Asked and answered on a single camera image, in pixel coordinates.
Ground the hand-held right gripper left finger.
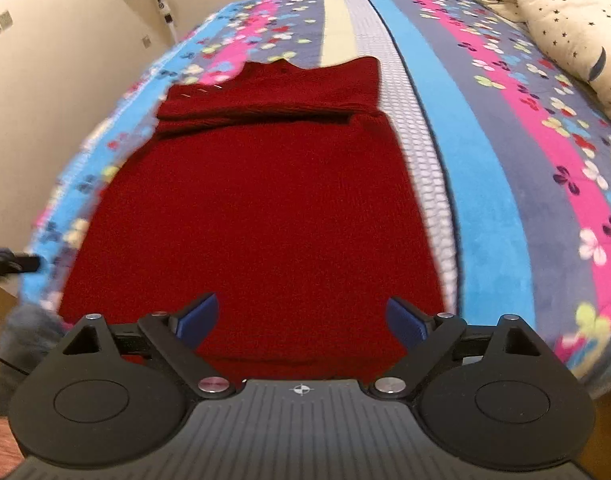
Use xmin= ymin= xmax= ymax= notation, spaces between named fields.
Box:
xmin=60 ymin=292 xmax=239 ymax=401

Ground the red patterned cloth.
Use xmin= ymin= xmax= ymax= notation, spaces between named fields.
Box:
xmin=0 ymin=417 xmax=24 ymax=463

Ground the floral striped blanket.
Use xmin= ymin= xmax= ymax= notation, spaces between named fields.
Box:
xmin=18 ymin=0 xmax=611 ymax=396

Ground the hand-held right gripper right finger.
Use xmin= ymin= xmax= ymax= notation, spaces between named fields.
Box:
xmin=368 ymin=296 xmax=543 ymax=401

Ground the grey fleece cloth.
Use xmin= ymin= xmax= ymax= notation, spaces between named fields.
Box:
xmin=0 ymin=304 xmax=69 ymax=376

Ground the cream star and moon pillow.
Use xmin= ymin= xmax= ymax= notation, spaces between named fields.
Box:
xmin=469 ymin=0 xmax=611 ymax=126

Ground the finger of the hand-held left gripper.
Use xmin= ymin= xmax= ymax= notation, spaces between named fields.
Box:
xmin=0 ymin=247 xmax=41 ymax=281

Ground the dark red knit sweater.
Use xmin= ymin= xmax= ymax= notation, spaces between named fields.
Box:
xmin=58 ymin=56 xmax=449 ymax=381

